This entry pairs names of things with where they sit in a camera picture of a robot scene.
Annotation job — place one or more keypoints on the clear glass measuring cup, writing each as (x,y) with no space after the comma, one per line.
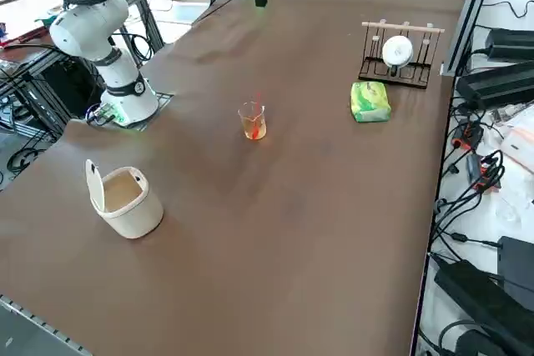
(252,122)

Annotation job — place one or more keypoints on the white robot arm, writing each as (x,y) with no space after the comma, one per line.
(87,18)

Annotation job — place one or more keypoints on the white cup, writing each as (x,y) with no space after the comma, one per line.
(396,51)

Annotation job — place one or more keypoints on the wooden rod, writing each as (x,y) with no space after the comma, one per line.
(400,27)

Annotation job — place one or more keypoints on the green tissue packet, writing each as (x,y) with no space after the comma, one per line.
(369,101)

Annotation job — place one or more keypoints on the aluminium profile post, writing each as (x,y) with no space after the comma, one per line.
(471,10)

